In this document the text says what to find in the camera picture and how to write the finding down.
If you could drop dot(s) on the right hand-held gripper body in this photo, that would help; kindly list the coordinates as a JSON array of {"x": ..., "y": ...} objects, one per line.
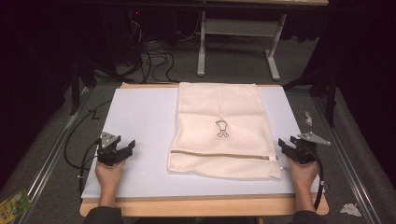
[{"x": 305, "y": 152}]

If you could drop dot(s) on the white foam board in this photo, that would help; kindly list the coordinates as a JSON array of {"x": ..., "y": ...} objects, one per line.
[{"x": 146, "y": 118}]

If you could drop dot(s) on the black stand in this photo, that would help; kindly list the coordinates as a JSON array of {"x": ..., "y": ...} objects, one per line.
[
  {"x": 75, "y": 87},
  {"x": 331, "y": 93}
]

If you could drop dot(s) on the metal floor rail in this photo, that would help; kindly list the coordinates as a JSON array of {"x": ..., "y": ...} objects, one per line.
[
  {"x": 49, "y": 158},
  {"x": 345, "y": 155}
]

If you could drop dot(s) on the cream mesh laundry bag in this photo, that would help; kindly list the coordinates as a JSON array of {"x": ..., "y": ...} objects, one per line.
[{"x": 218, "y": 102}]

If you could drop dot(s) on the crumpled white tissue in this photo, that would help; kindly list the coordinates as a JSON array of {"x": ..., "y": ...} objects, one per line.
[{"x": 350, "y": 210}]

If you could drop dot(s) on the person's left hand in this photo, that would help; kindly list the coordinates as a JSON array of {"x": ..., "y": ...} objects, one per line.
[{"x": 109, "y": 175}]

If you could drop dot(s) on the small white paper scrap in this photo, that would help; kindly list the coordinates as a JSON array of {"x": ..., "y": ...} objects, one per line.
[{"x": 308, "y": 118}]

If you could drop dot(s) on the person's right hand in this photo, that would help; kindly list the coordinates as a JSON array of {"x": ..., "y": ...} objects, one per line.
[{"x": 302, "y": 175}]

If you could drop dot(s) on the green yellow packet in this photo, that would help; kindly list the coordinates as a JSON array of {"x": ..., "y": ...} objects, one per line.
[{"x": 14, "y": 207}]

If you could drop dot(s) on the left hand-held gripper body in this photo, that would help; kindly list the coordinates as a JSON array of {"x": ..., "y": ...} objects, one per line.
[{"x": 107, "y": 154}]

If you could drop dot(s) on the white metal desk frame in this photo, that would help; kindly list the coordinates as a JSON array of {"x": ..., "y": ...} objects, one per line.
[{"x": 239, "y": 28}]

